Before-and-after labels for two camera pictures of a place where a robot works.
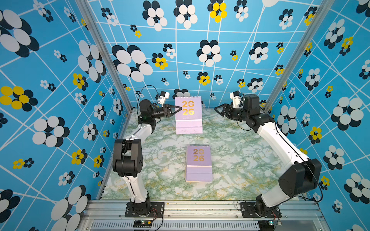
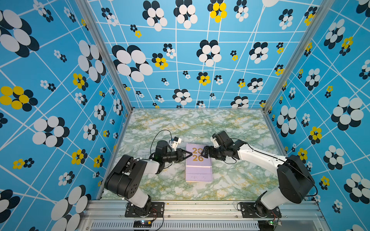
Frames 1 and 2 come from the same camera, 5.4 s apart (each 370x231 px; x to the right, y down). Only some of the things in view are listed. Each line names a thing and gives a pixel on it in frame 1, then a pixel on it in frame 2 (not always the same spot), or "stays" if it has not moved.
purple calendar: [189, 120] to [198, 168]
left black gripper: [167, 109] to [179, 155]
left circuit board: [142, 224] stays
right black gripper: [226, 108] to [205, 149]
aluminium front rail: [110, 215] stays
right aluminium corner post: [311, 29] stays
